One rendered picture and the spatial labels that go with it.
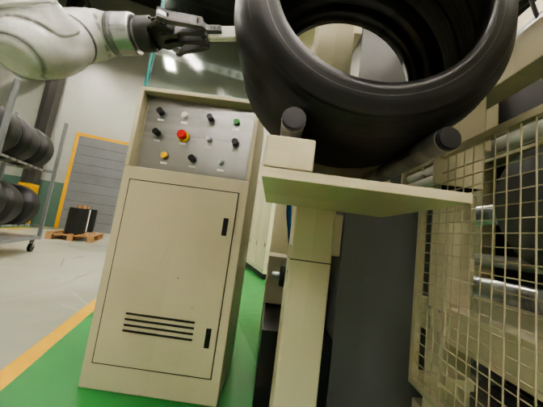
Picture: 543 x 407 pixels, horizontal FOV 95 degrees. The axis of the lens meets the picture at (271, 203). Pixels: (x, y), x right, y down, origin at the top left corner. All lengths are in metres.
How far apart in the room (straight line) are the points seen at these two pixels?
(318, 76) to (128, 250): 0.99
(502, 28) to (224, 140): 0.94
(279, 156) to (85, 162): 9.77
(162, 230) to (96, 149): 9.05
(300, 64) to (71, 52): 0.44
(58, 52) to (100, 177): 9.28
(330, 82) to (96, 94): 10.44
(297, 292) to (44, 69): 0.78
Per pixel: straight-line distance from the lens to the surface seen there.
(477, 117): 1.03
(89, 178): 9.98
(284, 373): 0.90
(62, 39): 0.67
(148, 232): 1.16
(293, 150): 0.45
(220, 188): 1.09
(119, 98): 10.60
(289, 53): 0.54
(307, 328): 0.85
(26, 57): 0.64
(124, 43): 0.76
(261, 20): 0.58
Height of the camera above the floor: 0.69
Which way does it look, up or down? 7 degrees up
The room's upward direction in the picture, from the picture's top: 8 degrees clockwise
